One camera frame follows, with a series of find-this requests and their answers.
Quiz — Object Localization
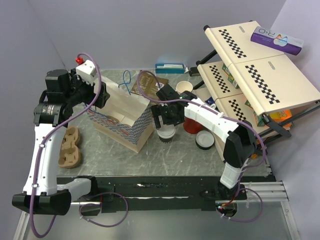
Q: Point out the purple white box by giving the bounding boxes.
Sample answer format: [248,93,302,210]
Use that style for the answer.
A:
[250,26,305,56]

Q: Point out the black paper coffee cup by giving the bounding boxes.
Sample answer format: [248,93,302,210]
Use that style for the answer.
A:
[158,135,174,144]

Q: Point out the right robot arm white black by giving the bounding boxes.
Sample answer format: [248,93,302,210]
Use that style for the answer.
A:
[151,84,257,199]

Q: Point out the brown pulp cup carrier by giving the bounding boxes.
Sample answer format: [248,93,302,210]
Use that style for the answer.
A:
[107,114,135,126]

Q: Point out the purple cable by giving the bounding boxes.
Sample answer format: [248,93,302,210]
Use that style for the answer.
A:
[28,52,130,238]
[136,70,268,223]

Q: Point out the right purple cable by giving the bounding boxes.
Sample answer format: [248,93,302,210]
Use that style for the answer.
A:
[136,70,268,223]

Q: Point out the white plastic cup lid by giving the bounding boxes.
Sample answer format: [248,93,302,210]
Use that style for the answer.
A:
[157,125,176,136]

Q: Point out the brown coffee bean pouch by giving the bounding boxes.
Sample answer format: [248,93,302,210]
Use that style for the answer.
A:
[130,72,169,100]

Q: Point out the blue checkered paper bag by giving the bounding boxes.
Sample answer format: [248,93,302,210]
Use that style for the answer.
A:
[86,76,154,153]

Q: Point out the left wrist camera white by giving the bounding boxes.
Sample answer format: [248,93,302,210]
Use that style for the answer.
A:
[75,57,97,86]

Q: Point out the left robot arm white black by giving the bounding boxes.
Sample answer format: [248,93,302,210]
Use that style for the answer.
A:
[12,68,110,216]

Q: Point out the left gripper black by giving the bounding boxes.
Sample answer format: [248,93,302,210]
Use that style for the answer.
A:
[64,68,109,108]

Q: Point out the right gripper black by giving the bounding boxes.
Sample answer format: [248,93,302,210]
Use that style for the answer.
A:
[151,103,186,130]

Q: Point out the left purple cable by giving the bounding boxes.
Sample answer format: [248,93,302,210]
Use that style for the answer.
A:
[28,52,130,238]

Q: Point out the red cup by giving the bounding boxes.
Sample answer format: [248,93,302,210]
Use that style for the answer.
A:
[183,117,203,135]

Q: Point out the cream checkered tiered shelf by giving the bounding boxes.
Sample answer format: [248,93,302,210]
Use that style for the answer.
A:
[189,20,320,164]

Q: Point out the teal blue box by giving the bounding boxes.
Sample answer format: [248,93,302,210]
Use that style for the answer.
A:
[155,63,189,74]

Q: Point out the stack of paper cups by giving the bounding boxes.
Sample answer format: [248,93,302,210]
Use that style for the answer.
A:
[175,81,193,94]

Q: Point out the green snack boxes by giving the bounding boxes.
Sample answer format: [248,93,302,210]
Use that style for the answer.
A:
[222,63,240,89]

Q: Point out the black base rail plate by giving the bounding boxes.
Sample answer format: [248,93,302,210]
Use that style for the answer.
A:
[56,174,248,214]

